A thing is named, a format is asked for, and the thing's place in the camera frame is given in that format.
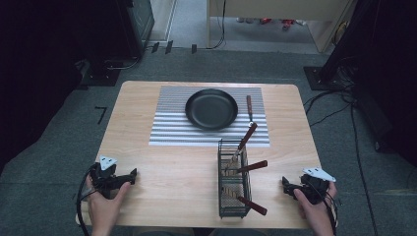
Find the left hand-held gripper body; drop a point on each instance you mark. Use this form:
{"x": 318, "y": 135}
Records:
{"x": 106, "y": 178}

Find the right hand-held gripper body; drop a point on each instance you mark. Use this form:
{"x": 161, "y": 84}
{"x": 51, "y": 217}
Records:
{"x": 314, "y": 188}

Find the person's right hand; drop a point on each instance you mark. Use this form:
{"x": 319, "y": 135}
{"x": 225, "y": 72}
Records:
{"x": 314, "y": 214}

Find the person's left hand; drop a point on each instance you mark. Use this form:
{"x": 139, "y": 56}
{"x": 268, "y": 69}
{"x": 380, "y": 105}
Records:
{"x": 106, "y": 209}

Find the grey striped place mat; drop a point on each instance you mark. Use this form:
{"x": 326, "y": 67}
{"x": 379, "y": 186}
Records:
{"x": 170, "y": 131}

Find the black frying pan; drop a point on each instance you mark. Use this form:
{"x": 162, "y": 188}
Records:
{"x": 211, "y": 108}

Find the black stand base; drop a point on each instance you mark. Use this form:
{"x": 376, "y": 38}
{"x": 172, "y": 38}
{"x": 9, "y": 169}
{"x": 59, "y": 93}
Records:
{"x": 101, "y": 73}
{"x": 316, "y": 78}

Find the black floor tape strip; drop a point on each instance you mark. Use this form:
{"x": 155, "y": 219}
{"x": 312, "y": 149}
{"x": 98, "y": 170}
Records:
{"x": 155, "y": 47}
{"x": 169, "y": 47}
{"x": 194, "y": 48}

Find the black cabinet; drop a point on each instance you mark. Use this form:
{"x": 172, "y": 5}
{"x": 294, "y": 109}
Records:
{"x": 136, "y": 23}

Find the red shoe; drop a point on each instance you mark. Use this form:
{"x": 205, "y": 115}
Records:
{"x": 265, "y": 21}
{"x": 287, "y": 23}

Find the light wooden desk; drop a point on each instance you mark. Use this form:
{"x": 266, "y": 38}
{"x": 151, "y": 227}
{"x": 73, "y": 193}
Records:
{"x": 278, "y": 8}

